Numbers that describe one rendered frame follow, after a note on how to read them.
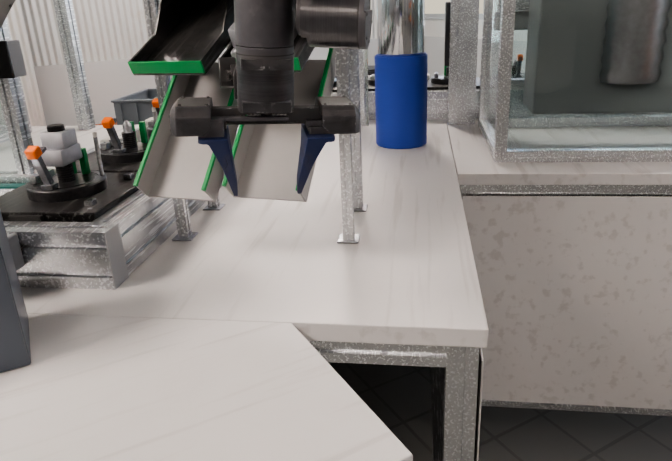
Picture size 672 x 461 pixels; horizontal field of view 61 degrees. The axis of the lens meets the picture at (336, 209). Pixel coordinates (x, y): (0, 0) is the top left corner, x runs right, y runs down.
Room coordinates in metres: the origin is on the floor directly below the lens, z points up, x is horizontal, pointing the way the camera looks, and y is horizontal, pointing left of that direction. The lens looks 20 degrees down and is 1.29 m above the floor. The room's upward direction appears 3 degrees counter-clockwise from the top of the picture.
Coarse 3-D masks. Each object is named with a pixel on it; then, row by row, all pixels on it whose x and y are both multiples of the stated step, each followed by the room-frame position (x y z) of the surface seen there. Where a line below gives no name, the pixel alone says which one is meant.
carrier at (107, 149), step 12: (132, 132) 1.28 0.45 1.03; (144, 132) 1.33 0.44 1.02; (108, 144) 1.28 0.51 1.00; (132, 144) 1.28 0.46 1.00; (144, 144) 1.31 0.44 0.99; (96, 156) 1.30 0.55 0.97; (108, 156) 1.23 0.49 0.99; (120, 156) 1.22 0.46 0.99; (132, 156) 1.22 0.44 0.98; (96, 168) 1.19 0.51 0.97; (108, 168) 1.18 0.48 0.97; (120, 168) 1.18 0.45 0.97; (132, 168) 1.17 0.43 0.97
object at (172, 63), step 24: (168, 0) 1.05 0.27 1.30; (192, 0) 1.13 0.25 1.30; (216, 0) 1.14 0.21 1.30; (168, 24) 1.05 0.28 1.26; (192, 24) 1.07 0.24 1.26; (216, 24) 1.05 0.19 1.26; (144, 48) 0.97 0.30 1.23; (168, 48) 1.00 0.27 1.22; (192, 48) 0.98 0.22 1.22; (216, 48) 0.94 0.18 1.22; (144, 72) 0.93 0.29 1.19; (168, 72) 0.92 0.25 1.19; (192, 72) 0.90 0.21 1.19
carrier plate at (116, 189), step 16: (112, 176) 1.12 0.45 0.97; (16, 192) 1.04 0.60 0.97; (112, 192) 1.01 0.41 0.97; (128, 192) 1.02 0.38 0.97; (0, 208) 0.95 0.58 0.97; (16, 208) 0.94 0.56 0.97; (32, 208) 0.94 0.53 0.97; (48, 208) 0.94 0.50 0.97; (64, 208) 0.93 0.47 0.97; (80, 208) 0.93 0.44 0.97; (96, 208) 0.92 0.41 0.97
